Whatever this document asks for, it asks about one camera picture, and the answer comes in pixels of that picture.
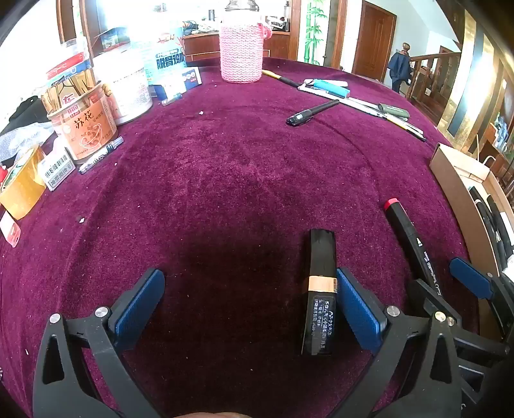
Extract black pen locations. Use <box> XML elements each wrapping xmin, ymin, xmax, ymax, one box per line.
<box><xmin>286</xmin><ymin>100</ymin><xmax>341</xmax><ymax>126</ymax></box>

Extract gold patterned box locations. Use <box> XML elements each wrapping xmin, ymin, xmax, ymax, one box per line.
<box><xmin>40</xmin><ymin>69</ymin><xmax>97</xmax><ymax>115</ymax></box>

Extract long black flat bar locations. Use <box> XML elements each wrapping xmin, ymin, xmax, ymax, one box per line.
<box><xmin>469</xmin><ymin>187</ymin><xmax>501</xmax><ymax>252</ymax></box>

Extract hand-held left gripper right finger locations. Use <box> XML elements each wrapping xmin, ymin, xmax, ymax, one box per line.
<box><xmin>329</xmin><ymin>267</ymin><xmax>468</xmax><ymax>418</ymax></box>

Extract green bamboo wall sticker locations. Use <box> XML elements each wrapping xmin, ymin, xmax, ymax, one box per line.
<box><xmin>303</xmin><ymin>0</ymin><xmax>328</xmax><ymax>65</ymax></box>

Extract shallow cardboard box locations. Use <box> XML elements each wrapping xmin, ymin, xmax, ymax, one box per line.
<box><xmin>429</xmin><ymin>142</ymin><xmax>514</xmax><ymax>282</ymax></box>

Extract small white labelled box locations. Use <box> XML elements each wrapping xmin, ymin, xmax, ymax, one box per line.
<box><xmin>40</xmin><ymin>147</ymin><xmax>77</xmax><ymax>191</ymax></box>

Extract red and white box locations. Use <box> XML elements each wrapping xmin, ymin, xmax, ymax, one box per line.
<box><xmin>46</xmin><ymin>54</ymin><xmax>93</xmax><ymax>81</ymax></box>

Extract wooden cabinet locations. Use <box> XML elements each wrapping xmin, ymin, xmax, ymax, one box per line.
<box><xmin>182</xmin><ymin>30</ymin><xmax>290</xmax><ymax>62</ymax></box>

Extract dark green marker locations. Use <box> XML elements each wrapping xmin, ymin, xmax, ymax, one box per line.
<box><xmin>378</xmin><ymin>103</ymin><xmax>410</xmax><ymax>120</ymax></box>

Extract black tube with gold band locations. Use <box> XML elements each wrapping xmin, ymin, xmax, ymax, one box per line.
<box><xmin>300</xmin><ymin>229</ymin><xmax>338</xmax><ymax>356</ymax></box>

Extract wooden stair railing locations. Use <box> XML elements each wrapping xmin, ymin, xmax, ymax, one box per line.
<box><xmin>405</xmin><ymin>52</ymin><xmax>462</xmax><ymax>121</ymax></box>

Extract wooden door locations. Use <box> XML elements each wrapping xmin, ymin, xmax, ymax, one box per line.
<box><xmin>353</xmin><ymin>2</ymin><xmax>398</xmax><ymax>81</ymax></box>

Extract black cloth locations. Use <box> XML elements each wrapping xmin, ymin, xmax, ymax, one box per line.
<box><xmin>8</xmin><ymin>96</ymin><xmax>51</xmax><ymax>129</ymax></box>

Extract blue and white carton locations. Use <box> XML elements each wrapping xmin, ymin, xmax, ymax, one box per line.
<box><xmin>142</xmin><ymin>30</ymin><xmax>189</xmax><ymax>95</ymax></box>
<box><xmin>94</xmin><ymin>27</ymin><xmax>131</xmax><ymax>51</ymax></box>

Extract black marker with red caps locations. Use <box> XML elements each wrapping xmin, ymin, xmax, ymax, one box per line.
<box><xmin>383</xmin><ymin>198</ymin><xmax>442</xmax><ymax>294</ymax></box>

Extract long white silver pen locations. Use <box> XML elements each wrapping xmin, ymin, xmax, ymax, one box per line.
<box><xmin>299</xmin><ymin>86</ymin><xmax>386</xmax><ymax>117</ymax></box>

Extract pink knitted bottle cover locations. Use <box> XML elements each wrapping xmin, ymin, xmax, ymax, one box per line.
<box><xmin>219</xmin><ymin>0</ymin><xmax>274</xmax><ymax>84</ymax></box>

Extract orange-labelled round can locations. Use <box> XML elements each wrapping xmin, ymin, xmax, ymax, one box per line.
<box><xmin>47</xmin><ymin>82</ymin><xmax>118</xmax><ymax>161</ymax></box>

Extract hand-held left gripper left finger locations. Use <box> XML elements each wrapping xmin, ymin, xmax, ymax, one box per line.
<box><xmin>33</xmin><ymin>268</ymin><xmax>166</xmax><ymax>418</ymax></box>

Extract black and silver paint marker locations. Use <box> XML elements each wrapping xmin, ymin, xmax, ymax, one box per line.
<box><xmin>78</xmin><ymin>137</ymin><xmax>124</xmax><ymax>175</ymax></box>

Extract white round can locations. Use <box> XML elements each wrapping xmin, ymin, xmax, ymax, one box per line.
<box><xmin>93</xmin><ymin>44</ymin><xmax>154</xmax><ymax>126</ymax></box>

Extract yellow-handled tool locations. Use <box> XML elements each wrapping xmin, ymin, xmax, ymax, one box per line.
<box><xmin>262</xmin><ymin>69</ymin><xmax>302</xmax><ymax>88</ymax></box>

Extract small pink and white packet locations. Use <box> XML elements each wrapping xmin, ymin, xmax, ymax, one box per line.
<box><xmin>0</xmin><ymin>211</ymin><xmax>22</xmax><ymax>247</ymax></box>

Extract clear plastic bag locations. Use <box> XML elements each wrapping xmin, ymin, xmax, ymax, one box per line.
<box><xmin>0</xmin><ymin>121</ymin><xmax>55</xmax><ymax>163</ymax></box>

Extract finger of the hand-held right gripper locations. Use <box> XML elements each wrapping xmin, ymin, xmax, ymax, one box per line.
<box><xmin>410</xmin><ymin>279</ymin><xmax>510</xmax><ymax>354</ymax></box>
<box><xmin>449</xmin><ymin>257</ymin><xmax>514</xmax><ymax>342</ymax></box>

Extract yellow tape roll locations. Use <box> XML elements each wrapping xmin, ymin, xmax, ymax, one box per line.
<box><xmin>0</xmin><ymin>145</ymin><xmax>47</xmax><ymax>221</ymax></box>

